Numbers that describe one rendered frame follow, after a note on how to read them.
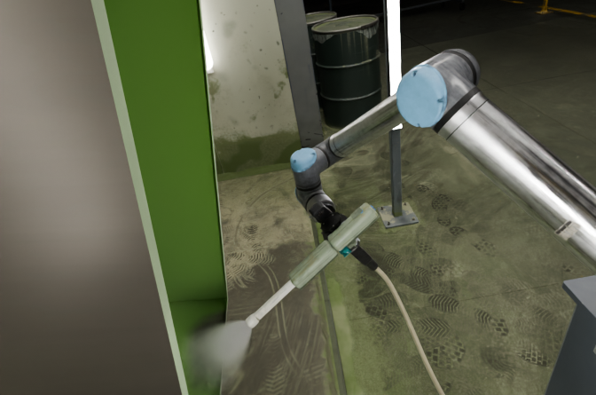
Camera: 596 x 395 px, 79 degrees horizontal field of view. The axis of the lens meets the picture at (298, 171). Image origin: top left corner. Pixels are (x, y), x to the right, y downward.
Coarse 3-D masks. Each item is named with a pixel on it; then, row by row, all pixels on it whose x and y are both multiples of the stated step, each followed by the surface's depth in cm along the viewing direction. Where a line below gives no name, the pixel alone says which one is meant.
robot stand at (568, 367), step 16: (576, 288) 90; (592, 288) 89; (576, 304) 91; (592, 304) 86; (576, 320) 91; (592, 320) 84; (576, 336) 93; (592, 336) 87; (560, 352) 101; (576, 352) 94; (592, 352) 88; (560, 368) 102; (576, 368) 95; (592, 368) 89; (560, 384) 104; (576, 384) 96; (592, 384) 90
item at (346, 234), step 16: (368, 208) 99; (352, 224) 99; (368, 224) 100; (336, 240) 99; (352, 240) 101; (320, 256) 100; (336, 256) 101; (368, 256) 107; (304, 272) 100; (320, 272) 101; (288, 288) 101; (272, 304) 102; (256, 320) 102
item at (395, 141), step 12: (384, 0) 157; (384, 12) 161; (384, 24) 164; (396, 132) 188; (396, 144) 192; (396, 156) 196; (396, 168) 200; (396, 180) 204; (396, 192) 208; (396, 204) 213; (396, 216) 217
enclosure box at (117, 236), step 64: (0, 0) 26; (64, 0) 26; (128, 0) 79; (192, 0) 80; (0, 64) 28; (64, 64) 29; (128, 64) 86; (192, 64) 87; (0, 128) 31; (64, 128) 31; (128, 128) 34; (192, 128) 96; (0, 192) 34; (64, 192) 34; (128, 192) 35; (192, 192) 106; (0, 256) 37; (64, 256) 38; (128, 256) 39; (192, 256) 118; (0, 320) 42; (64, 320) 43; (128, 320) 44; (192, 320) 121; (0, 384) 48; (64, 384) 49; (128, 384) 51
